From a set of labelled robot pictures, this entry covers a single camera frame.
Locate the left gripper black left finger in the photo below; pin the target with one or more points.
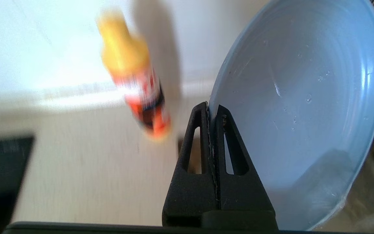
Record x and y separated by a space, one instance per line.
187 195

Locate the yellow-capped orange dish soap bottle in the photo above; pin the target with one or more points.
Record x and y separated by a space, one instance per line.
128 58

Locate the black induction cooktop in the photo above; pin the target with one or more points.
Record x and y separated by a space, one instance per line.
2 182

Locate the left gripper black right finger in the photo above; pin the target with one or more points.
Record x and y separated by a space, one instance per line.
242 195

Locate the blue plastic plate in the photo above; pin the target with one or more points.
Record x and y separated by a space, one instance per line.
304 97

